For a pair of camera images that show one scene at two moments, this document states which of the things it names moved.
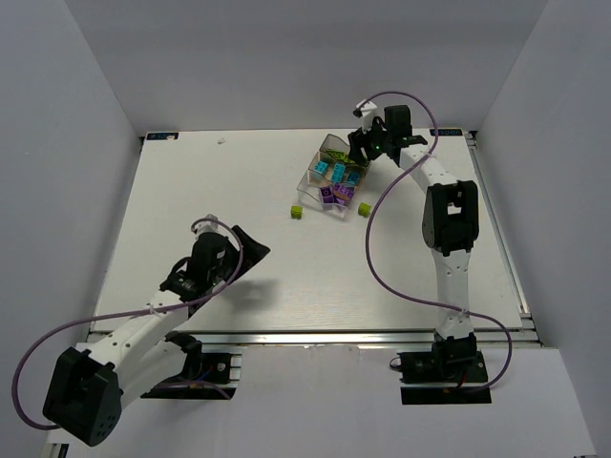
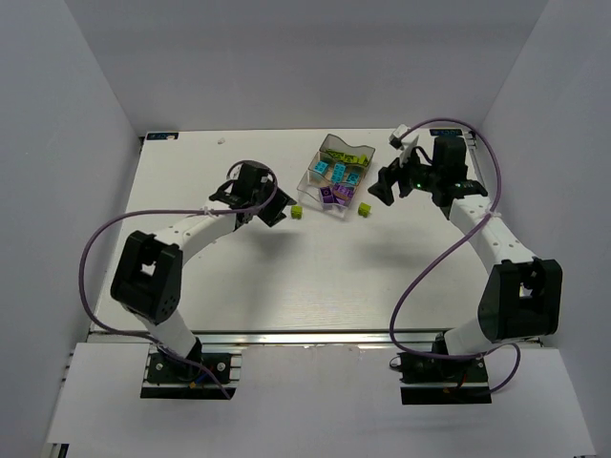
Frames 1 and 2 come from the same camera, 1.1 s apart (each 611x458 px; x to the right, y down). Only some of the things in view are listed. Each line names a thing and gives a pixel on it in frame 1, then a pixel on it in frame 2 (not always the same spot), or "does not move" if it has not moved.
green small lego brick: x=296 y=212 does not move
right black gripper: x=361 y=146 → x=394 y=176
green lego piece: x=364 y=209 does not move
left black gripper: x=237 y=255 → x=266 y=204
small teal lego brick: x=352 y=177 does not move
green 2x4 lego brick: x=342 y=156 does not move
